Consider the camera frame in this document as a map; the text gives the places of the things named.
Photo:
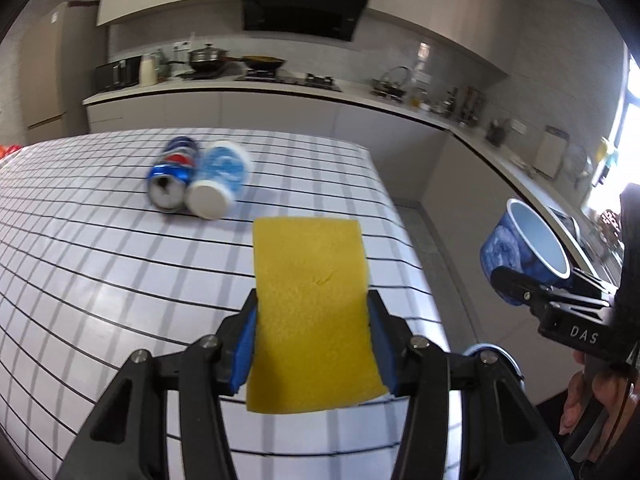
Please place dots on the person's right hand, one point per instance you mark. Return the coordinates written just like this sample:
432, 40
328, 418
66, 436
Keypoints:
575, 400

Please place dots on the blue rimmed round bin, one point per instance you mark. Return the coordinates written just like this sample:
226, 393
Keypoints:
492, 350

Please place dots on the blue ceramic mug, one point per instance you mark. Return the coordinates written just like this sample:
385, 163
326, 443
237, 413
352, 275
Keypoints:
525, 255

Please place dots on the lidded steel pot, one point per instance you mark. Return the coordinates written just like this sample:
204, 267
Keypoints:
207, 57

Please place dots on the gas stove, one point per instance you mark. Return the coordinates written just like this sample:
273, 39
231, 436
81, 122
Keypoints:
290, 80

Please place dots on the blue and white paper cup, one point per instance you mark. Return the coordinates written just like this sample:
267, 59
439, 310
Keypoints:
218, 180

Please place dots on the beige refrigerator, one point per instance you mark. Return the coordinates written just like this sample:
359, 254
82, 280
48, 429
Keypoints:
47, 75

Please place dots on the white jug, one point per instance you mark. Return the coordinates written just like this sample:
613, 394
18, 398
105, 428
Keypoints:
146, 70

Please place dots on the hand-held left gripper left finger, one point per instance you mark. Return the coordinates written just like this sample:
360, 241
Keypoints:
245, 340

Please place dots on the blue soda can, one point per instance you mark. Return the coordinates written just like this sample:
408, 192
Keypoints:
172, 172

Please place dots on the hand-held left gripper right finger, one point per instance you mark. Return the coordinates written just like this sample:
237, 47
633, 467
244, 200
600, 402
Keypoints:
382, 345

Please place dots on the yellow sponge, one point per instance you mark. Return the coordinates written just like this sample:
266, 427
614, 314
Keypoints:
310, 310

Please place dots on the beige upper cabinets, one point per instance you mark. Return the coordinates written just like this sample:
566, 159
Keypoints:
310, 5

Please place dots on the black frying pan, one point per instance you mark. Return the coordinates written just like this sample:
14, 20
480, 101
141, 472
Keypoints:
263, 62

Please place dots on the seasoning bottles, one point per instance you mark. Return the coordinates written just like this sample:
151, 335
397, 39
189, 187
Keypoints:
462, 105

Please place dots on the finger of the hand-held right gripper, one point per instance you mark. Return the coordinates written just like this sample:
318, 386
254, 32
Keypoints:
512, 284
592, 280

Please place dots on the white cutting board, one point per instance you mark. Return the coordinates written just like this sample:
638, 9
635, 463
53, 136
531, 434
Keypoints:
550, 152

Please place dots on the black range hood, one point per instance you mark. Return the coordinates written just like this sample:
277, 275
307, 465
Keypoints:
302, 7

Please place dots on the white checked tablecloth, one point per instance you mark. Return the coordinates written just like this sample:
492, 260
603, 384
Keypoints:
125, 270

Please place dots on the steel kettle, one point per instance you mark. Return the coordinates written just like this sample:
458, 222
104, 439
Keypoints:
392, 85

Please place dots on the black microwave oven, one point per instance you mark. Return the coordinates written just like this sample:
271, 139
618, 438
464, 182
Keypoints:
117, 74

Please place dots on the black utensil holder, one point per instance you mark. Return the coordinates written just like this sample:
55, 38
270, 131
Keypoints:
495, 132

